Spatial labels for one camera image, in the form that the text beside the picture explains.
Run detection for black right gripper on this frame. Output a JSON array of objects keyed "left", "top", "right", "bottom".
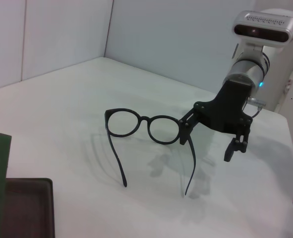
[{"left": 178, "top": 79, "right": 254, "bottom": 163}]

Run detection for black round-lens glasses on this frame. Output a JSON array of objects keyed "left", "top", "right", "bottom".
[{"left": 104, "top": 108, "right": 198, "bottom": 199}]

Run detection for green glasses case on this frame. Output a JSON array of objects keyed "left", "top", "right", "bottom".
[{"left": 0, "top": 133, "right": 56, "bottom": 238}]

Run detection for right gripper connector cable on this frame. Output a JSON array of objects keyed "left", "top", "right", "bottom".
[{"left": 246, "top": 96, "right": 266, "bottom": 118}]

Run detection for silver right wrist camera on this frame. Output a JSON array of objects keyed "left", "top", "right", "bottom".
[{"left": 232, "top": 10, "right": 293, "bottom": 48}]

